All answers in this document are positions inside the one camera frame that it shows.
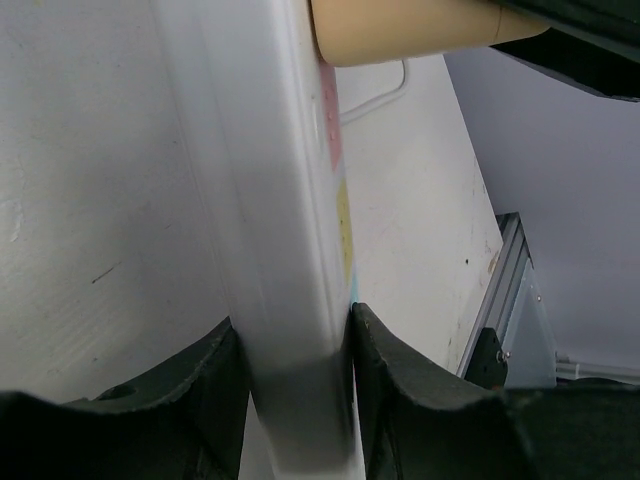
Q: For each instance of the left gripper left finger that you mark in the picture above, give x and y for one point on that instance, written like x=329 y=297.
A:
x=183 y=419

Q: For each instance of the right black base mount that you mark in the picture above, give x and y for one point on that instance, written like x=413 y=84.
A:
x=487 y=367

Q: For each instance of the wooden beige cube plug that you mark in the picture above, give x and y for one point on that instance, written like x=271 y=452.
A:
x=360 y=32

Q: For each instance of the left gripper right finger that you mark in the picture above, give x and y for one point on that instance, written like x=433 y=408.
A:
x=419 y=421

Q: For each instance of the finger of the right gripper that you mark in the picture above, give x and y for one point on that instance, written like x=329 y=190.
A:
x=592 y=45

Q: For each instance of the white power strip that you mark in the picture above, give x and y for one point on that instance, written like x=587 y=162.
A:
x=258 y=111

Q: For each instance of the aluminium front rail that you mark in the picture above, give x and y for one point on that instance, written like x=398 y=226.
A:
x=513 y=307

